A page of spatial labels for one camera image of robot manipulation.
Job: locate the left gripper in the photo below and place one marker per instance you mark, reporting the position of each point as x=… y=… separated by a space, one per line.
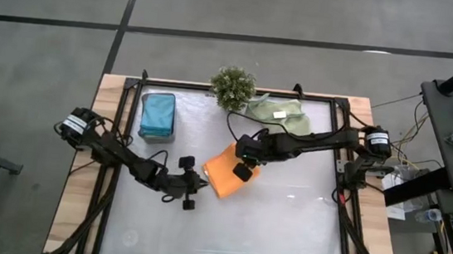
x=181 y=183

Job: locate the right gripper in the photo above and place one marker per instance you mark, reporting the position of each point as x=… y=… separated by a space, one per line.
x=258 y=146

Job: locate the green microfiber towel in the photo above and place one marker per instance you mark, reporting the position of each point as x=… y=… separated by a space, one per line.
x=265 y=110

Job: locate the orange microfiber towel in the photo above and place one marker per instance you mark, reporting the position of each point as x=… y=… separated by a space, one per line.
x=221 y=176

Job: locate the blue microfiber towel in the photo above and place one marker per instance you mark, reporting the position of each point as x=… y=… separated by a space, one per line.
x=157 y=114

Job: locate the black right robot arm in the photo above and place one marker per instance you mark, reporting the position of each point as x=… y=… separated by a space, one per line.
x=333 y=139

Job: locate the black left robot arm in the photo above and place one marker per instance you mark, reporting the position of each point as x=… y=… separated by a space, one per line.
x=115 y=154

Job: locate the small artificial potted plant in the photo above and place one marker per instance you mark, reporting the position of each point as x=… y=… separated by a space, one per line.
x=233 y=88

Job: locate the grey plastic bin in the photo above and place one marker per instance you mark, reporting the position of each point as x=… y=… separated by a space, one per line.
x=156 y=140

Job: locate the white paper sheets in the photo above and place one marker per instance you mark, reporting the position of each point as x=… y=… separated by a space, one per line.
x=393 y=210

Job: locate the clear plastic bottle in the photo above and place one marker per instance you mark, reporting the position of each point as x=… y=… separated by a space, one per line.
x=430 y=214

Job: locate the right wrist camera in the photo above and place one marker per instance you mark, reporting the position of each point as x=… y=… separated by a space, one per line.
x=243 y=172

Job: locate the black metal table frame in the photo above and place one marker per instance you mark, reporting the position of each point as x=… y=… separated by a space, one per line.
x=180 y=84

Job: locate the black cart bracket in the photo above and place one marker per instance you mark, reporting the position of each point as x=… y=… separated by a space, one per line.
x=416 y=187

